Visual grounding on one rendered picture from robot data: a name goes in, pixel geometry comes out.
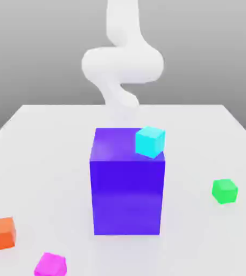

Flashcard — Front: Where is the small cyan cube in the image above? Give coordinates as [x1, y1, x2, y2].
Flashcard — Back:
[135, 126, 166, 160]

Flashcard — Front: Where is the small green cube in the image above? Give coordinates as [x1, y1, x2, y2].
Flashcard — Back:
[211, 178, 239, 205]

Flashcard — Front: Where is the small magenta cube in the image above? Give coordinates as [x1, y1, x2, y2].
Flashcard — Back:
[33, 252, 67, 276]

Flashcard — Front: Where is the small orange cube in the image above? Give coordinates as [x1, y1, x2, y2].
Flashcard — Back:
[0, 216, 17, 252]

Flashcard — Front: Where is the large purple box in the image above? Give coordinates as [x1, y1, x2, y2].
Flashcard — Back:
[89, 127, 166, 236]

